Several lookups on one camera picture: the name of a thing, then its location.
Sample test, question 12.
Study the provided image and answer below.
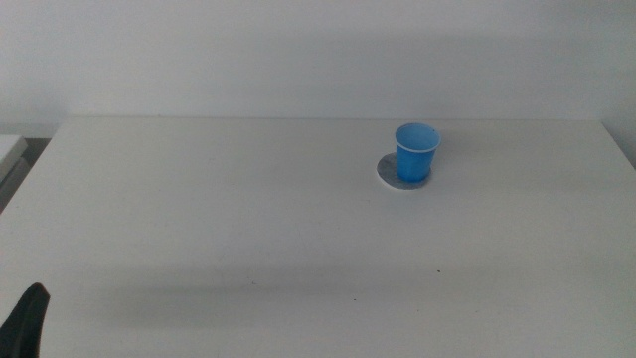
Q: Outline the blue plastic cup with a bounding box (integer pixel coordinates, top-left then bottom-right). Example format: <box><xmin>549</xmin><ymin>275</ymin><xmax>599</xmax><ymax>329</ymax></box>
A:
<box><xmin>394</xmin><ymin>121</ymin><xmax>443</xmax><ymax>184</ymax></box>

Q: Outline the round grey cup mat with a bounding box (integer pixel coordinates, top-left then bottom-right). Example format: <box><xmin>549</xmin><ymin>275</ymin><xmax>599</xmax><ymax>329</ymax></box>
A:
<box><xmin>375</xmin><ymin>151</ymin><xmax>432</xmax><ymax>192</ymax></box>

